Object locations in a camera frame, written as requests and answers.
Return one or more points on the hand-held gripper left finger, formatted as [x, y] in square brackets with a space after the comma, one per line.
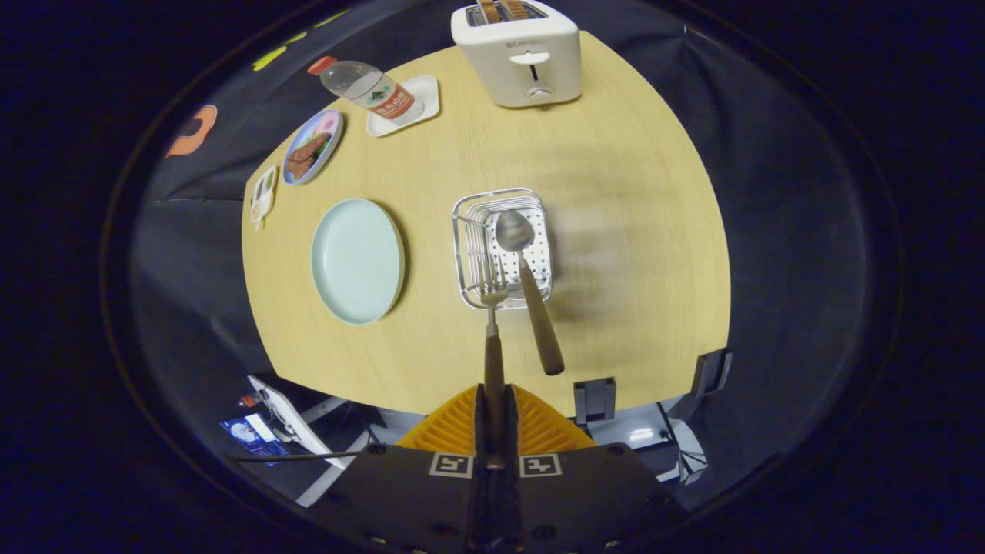
[400, 492]

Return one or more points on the mint green plate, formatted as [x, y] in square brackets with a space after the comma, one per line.
[358, 261]

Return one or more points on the brown bread slice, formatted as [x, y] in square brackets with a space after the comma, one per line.
[488, 11]
[514, 8]

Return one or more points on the black table clamp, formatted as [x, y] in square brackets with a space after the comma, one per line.
[595, 400]
[710, 373]

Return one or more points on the small white square tray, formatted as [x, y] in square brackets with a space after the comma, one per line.
[427, 92]

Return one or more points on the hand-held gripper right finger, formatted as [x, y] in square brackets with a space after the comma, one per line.
[592, 492]

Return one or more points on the blue patterned plate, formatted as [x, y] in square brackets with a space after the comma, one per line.
[327, 125]

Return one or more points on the clear red-capped water bottle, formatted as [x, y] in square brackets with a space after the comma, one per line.
[362, 81]

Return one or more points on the white toaster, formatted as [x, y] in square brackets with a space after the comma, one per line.
[531, 77]

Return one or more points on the white flat board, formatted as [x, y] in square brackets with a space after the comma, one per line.
[296, 423]

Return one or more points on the blue printed item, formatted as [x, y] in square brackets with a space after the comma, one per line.
[250, 435]

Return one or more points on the brown meat pieces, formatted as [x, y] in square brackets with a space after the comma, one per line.
[306, 156]

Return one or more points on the white divided sauce dish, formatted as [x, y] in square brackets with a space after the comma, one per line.
[263, 196]

